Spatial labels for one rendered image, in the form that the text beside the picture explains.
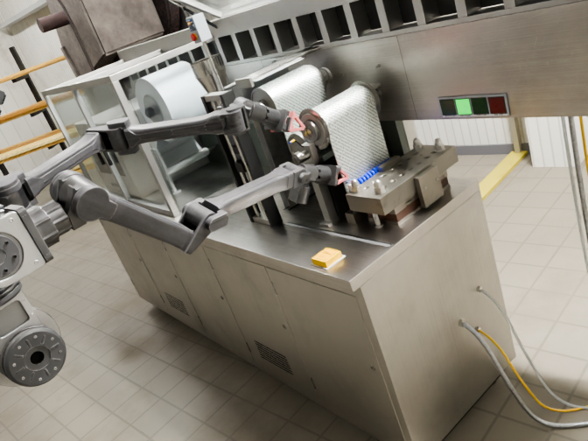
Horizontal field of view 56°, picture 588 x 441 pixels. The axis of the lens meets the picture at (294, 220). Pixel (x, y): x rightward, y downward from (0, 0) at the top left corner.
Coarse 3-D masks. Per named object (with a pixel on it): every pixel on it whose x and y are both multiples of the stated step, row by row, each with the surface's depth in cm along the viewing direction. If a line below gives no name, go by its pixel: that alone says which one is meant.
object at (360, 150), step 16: (368, 128) 194; (336, 144) 186; (352, 144) 190; (368, 144) 195; (384, 144) 200; (336, 160) 187; (352, 160) 191; (368, 160) 196; (384, 160) 201; (352, 176) 192
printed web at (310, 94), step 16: (272, 80) 204; (288, 80) 203; (304, 80) 205; (320, 80) 208; (272, 96) 197; (288, 96) 200; (304, 96) 205; (320, 96) 209; (336, 96) 191; (352, 96) 190; (368, 96) 192; (320, 112) 183; (336, 112) 185; (352, 112) 188; (368, 112) 193; (336, 128) 185; (352, 128) 189; (272, 144) 216; (272, 160) 218; (288, 160) 222; (320, 160) 232; (288, 192) 224
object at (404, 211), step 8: (440, 176) 192; (448, 184) 195; (416, 192) 185; (408, 200) 183; (416, 200) 186; (400, 208) 181; (408, 208) 184; (416, 208) 186; (368, 216) 192; (384, 216) 186; (392, 216) 182; (400, 216) 182; (408, 216) 184; (392, 224) 184; (400, 224) 182
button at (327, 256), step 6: (324, 252) 177; (330, 252) 176; (336, 252) 175; (312, 258) 176; (318, 258) 175; (324, 258) 174; (330, 258) 173; (336, 258) 174; (318, 264) 175; (324, 264) 172; (330, 264) 173
